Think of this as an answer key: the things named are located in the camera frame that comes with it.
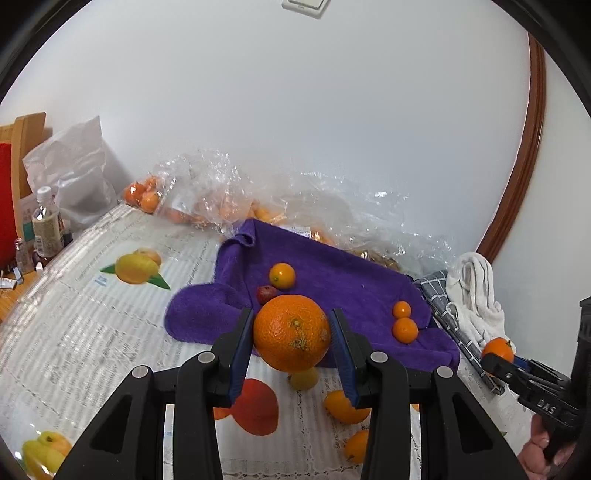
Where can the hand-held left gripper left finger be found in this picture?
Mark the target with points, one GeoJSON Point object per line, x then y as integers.
{"type": "Point", "coordinates": [242, 355]}

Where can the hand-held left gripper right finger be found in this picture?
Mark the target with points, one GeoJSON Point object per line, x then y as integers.
{"type": "Point", "coordinates": [346, 360]}

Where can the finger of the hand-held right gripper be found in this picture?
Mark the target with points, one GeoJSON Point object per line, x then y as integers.
{"type": "Point", "coordinates": [501, 369]}
{"type": "Point", "coordinates": [524, 363]}

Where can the red jujube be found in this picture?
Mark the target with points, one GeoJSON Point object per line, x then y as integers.
{"type": "Point", "coordinates": [266, 294]}

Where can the small orange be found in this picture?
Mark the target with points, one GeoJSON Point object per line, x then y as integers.
{"type": "Point", "coordinates": [401, 309]}

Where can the person's right hand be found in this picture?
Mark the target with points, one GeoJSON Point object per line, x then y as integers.
{"type": "Point", "coordinates": [535, 447]}

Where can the green jujube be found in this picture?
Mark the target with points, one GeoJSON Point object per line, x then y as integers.
{"type": "Point", "coordinates": [304, 378]}

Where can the purple towel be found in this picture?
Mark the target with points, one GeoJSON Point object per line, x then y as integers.
{"type": "Point", "coordinates": [332, 281]}

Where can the white striped towel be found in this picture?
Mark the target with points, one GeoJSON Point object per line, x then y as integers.
{"type": "Point", "coordinates": [475, 286]}

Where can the grey checked cloth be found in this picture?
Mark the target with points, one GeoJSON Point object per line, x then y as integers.
{"type": "Point", "coordinates": [438, 288]}

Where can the pile of bagged orange fruit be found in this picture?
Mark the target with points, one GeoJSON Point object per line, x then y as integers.
{"type": "Point", "coordinates": [221, 210]}

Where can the large clear plastic bag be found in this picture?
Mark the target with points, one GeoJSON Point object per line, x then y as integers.
{"type": "Point", "coordinates": [332, 207]}

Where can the cluster of bagged oranges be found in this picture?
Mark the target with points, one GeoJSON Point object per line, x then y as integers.
{"type": "Point", "coordinates": [150, 201]}

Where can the small clear plastic bag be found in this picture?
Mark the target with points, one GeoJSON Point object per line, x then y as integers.
{"type": "Point", "coordinates": [161, 180]}

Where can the clear plastic bottle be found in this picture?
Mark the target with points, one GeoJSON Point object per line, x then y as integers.
{"type": "Point", "coordinates": [46, 226]}

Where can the small glass bottle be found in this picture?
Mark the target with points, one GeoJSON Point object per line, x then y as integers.
{"type": "Point", "coordinates": [21, 258]}

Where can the white plastic bag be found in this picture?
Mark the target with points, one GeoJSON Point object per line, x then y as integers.
{"type": "Point", "coordinates": [74, 175]}

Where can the wooden chair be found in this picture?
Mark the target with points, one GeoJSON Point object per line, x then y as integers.
{"type": "Point", "coordinates": [27, 134]}

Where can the brown wooden door frame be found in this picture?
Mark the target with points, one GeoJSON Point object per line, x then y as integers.
{"type": "Point", "coordinates": [526, 161]}

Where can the white light switch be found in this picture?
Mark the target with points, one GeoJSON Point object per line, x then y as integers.
{"type": "Point", "coordinates": [304, 5]}

